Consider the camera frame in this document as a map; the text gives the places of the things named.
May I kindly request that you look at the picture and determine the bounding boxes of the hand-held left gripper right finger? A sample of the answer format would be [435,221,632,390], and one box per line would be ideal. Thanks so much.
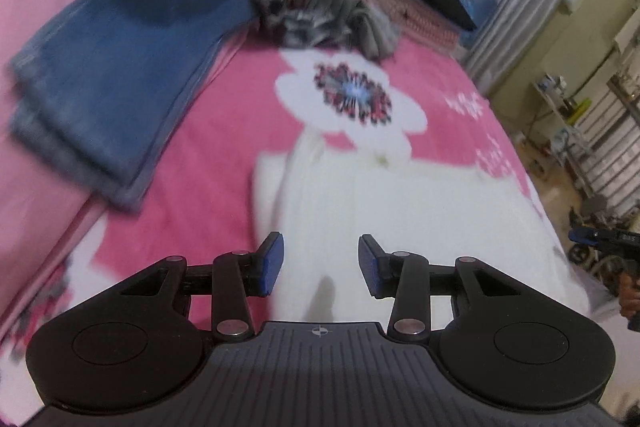
[357,234,523,340]

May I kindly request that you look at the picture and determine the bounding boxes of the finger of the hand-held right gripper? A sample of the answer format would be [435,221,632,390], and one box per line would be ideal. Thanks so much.
[567,227,600,244]

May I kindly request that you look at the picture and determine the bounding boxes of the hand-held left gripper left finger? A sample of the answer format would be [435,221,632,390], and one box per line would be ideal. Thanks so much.
[120,232,286,342]

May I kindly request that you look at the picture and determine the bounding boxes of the white fuzzy sweater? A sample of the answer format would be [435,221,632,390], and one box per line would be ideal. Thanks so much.
[250,132,621,333]

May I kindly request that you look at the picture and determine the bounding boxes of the stack of folded clothes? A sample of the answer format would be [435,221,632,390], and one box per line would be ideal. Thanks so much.
[361,0,463,55]

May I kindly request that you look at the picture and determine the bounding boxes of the person's right hand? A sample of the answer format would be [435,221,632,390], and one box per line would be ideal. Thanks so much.
[617,274,640,333]

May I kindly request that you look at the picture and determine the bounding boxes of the wheelchair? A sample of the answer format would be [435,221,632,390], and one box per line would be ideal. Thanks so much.
[570,194,640,298]

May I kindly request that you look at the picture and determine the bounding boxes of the metal window railing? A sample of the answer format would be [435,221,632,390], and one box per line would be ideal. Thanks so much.
[570,7,640,218]

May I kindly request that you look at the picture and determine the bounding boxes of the pink floral blanket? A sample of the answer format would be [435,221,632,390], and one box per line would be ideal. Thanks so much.
[0,0,576,408]

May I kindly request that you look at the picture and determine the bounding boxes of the folding table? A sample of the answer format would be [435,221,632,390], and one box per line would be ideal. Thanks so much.
[530,74,591,142]

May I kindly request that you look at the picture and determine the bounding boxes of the grey quilted garment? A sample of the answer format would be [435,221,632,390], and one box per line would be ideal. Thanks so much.
[345,0,398,60]

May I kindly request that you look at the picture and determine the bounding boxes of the blue jeans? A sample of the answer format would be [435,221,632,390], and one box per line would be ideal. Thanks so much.
[7,0,253,210]

